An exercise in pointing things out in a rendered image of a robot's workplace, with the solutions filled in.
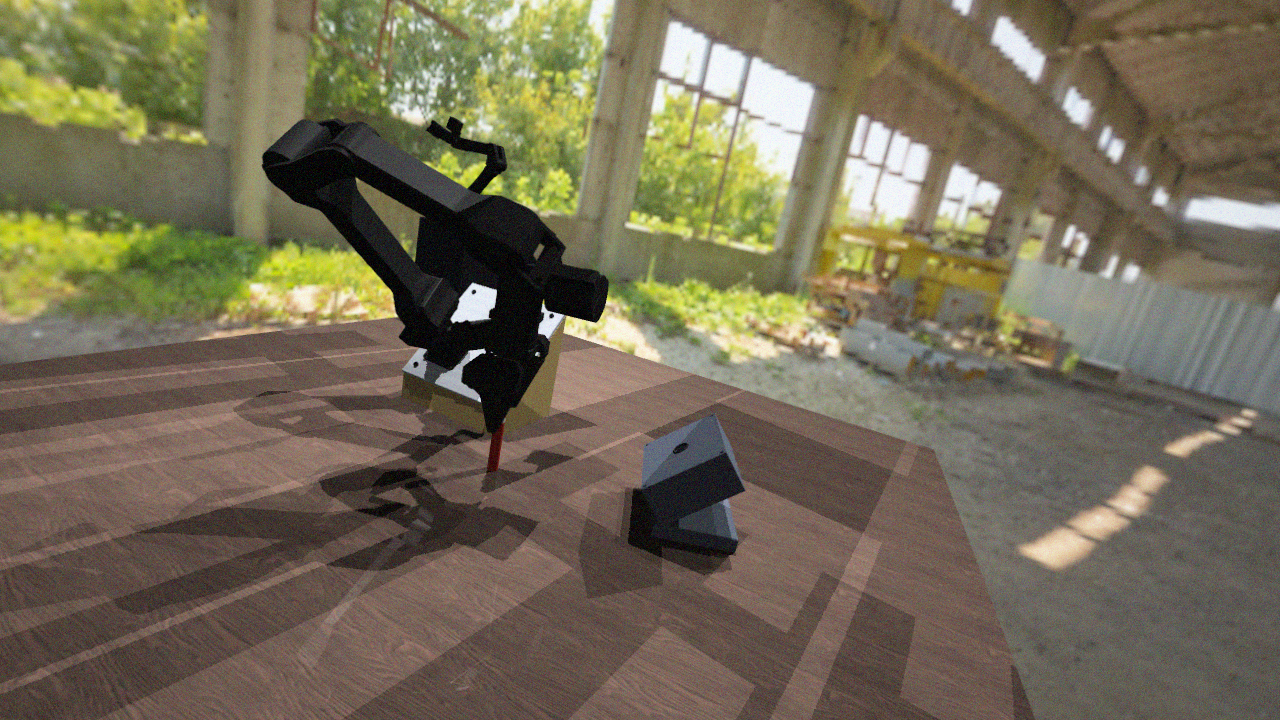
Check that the dark red peg with white band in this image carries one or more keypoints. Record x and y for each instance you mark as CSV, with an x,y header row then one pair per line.
x,y
495,448

